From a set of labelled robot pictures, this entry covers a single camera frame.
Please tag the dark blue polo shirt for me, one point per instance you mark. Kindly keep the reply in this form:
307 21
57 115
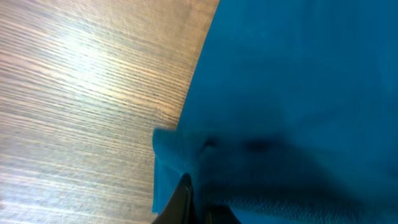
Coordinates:
291 115

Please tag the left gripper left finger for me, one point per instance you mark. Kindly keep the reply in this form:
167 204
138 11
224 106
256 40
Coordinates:
179 208

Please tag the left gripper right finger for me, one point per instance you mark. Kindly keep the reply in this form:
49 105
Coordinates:
220 215

